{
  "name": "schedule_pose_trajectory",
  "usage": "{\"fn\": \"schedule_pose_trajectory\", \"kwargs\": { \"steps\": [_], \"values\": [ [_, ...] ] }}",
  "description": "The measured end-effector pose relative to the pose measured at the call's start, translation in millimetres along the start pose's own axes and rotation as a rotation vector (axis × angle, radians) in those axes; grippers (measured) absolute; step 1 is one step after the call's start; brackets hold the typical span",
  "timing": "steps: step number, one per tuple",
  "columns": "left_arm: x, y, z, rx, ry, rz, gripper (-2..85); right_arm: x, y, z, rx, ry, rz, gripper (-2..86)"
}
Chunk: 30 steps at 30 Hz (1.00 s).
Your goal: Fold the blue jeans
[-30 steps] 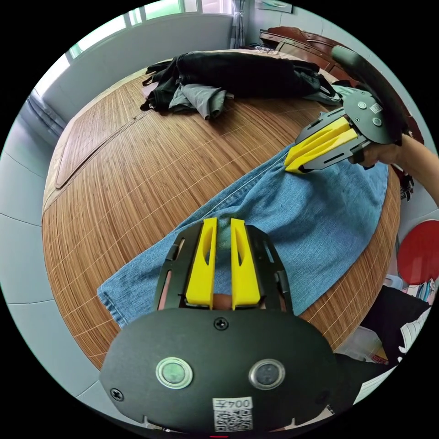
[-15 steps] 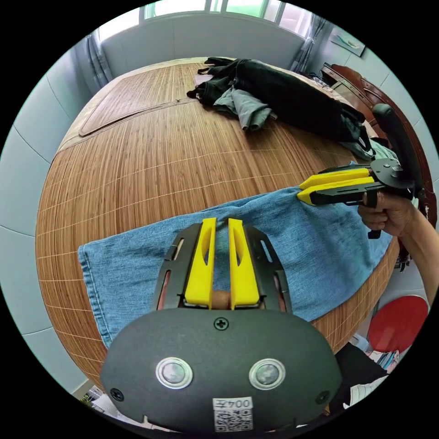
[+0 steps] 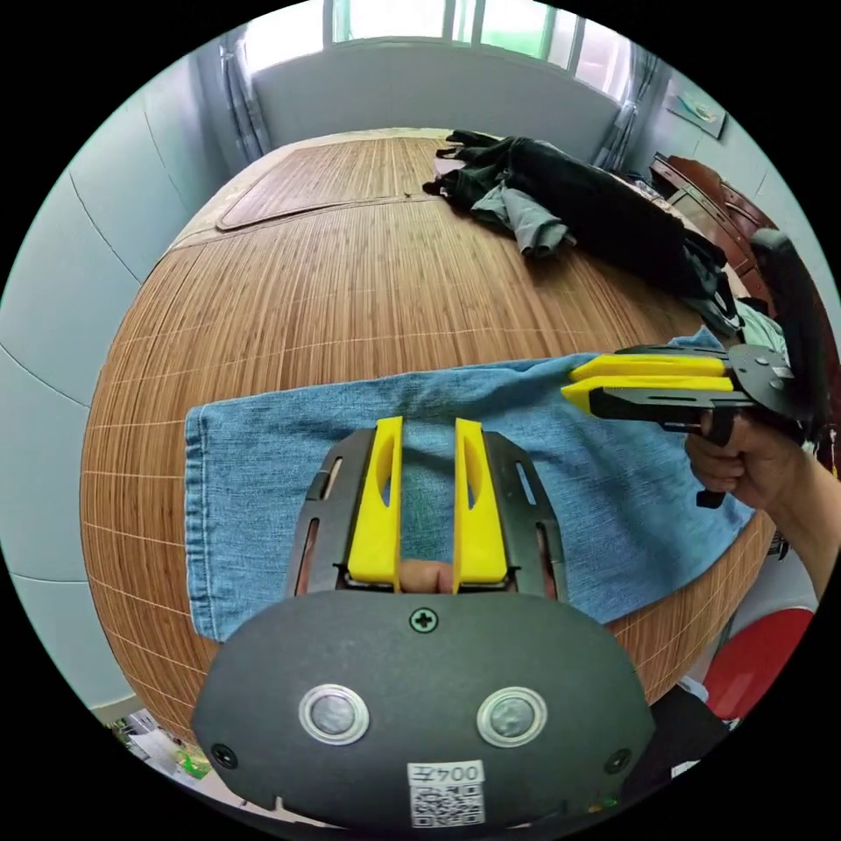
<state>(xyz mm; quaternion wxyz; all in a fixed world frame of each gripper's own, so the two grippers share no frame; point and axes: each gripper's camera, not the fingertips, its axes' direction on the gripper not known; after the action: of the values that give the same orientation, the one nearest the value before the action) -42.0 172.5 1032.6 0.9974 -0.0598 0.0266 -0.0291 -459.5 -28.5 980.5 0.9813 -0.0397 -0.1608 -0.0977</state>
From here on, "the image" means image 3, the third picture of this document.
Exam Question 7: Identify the person's left hand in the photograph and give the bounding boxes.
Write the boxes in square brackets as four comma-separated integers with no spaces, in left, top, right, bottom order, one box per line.
[399,558,456,595]

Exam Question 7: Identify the grey curtain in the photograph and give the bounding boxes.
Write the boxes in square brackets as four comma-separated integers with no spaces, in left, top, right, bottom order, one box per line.
[218,29,274,162]
[593,46,661,173]

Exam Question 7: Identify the blue jeans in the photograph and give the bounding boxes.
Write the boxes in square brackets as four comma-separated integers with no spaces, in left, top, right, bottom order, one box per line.
[183,327,758,645]

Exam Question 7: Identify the person's body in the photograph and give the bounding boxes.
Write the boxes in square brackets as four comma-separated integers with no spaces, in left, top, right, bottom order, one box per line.
[620,686,731,797]

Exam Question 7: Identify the framed wall picture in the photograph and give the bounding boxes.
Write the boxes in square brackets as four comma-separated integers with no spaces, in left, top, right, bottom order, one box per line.
[663,83,729,140]

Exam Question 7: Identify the dark wooden furniture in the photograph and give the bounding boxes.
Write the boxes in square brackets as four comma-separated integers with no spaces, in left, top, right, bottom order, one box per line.
[648,152,781,314]

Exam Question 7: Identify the bed with woven mat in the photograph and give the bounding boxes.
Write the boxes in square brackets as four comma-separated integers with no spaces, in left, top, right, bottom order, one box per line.
[78,128,781,747]

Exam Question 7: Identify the person's right hand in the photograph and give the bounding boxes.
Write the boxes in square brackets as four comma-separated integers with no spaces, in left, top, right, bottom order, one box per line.
[682,412,823,513]

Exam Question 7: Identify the window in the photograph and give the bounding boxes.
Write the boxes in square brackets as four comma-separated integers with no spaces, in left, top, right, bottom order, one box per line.
[243,0,635,100]

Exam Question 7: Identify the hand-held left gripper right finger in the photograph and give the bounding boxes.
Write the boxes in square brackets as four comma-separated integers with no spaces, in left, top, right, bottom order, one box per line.
[454,417,508,595]

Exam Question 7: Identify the red plastic stool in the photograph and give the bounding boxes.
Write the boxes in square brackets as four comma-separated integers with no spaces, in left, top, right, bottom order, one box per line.
[704,606,817,722]

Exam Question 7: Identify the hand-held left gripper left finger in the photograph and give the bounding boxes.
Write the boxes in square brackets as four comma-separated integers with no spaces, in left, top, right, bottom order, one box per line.
[347,416,404,594]

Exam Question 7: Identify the person's right forearm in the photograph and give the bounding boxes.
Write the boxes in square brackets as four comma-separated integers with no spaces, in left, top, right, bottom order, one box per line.
[774,467,841,600]

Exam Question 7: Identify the pile of clothes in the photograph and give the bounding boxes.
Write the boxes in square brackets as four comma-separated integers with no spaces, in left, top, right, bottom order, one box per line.
[421,129,789,359]

